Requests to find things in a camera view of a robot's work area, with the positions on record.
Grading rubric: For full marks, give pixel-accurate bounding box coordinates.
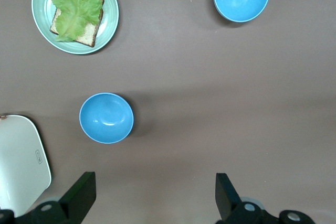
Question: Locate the pale green plate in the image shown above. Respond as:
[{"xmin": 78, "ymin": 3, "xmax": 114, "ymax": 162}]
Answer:
[{"xmin": 31, "ymin": 0, "xmax": 120, "ymax": 55}]

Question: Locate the white toaster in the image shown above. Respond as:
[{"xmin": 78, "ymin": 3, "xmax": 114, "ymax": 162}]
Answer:
[{"xmin": 0, "ymin": 114, "xmax": 53, "ymax": 218}]

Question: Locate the white bread slice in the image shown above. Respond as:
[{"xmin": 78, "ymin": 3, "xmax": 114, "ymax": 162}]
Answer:
[{"xmin": 49, "ymin": 0, "xmax": 105, "ymax": 48}]

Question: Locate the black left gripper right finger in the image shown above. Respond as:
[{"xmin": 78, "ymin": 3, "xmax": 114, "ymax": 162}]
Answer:
[{"xmin": 215, "ymin": 173, "xmax": 314, "ymax": 224}]

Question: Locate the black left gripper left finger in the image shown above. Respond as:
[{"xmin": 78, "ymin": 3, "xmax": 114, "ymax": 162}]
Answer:
[{"xmin": 0, "ymin": 171, "xmax": 97, "ymax": 224}]

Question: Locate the green lettuce leaf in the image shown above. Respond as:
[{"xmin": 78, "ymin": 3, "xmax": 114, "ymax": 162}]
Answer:
[{"xmin": 50, "ymin": 0, "xmax": 107, "ymax": 42}]

